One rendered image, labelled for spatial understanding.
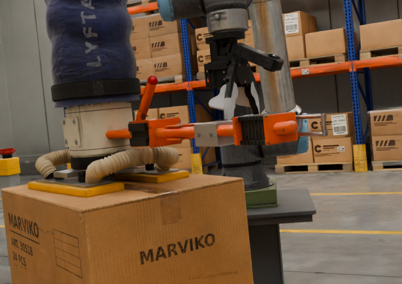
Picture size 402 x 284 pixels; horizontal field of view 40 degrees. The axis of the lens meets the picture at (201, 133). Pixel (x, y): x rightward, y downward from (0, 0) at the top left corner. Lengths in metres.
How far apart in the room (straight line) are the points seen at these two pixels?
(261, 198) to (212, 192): 0.79
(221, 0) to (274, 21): 0.73
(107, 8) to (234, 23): 0.35
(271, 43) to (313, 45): 6.68
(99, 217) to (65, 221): 0.11
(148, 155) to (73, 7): 0.40
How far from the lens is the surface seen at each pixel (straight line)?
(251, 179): 2.08
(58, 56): 1.41
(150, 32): 9.77
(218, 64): 1.22
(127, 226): 1.15
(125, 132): 1.30
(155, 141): 1.20
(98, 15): 1.39
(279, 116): 0.94
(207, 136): 1.06
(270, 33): 1.94
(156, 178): 1.36
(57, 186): 1.40
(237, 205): 1.30
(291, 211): 1.94
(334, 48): 8.54
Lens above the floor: 1.12
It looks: 2 degrees down
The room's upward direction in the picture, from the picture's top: 6 degrees counter-clockwise
